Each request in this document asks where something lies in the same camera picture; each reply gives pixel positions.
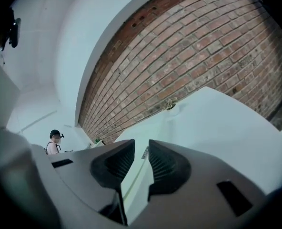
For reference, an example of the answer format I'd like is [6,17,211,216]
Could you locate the white table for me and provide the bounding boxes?
[118,86,282,200]

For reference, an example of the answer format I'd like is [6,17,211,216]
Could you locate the small succulent plant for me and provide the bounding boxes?
[164,97,180,112]

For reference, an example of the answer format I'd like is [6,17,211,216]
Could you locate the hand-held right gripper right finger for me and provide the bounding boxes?
[131,139,268,229]

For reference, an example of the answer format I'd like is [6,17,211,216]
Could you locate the person's head-worn camera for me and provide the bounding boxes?
[8,7,22,49]

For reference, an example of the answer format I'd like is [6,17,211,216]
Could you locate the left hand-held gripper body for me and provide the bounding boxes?
[0,53,60,229]

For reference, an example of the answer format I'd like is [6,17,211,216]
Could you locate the white side desk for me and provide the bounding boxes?
[60,138,106,156]

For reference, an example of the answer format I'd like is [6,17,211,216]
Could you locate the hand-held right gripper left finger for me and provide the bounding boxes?
[45,139,136,225]

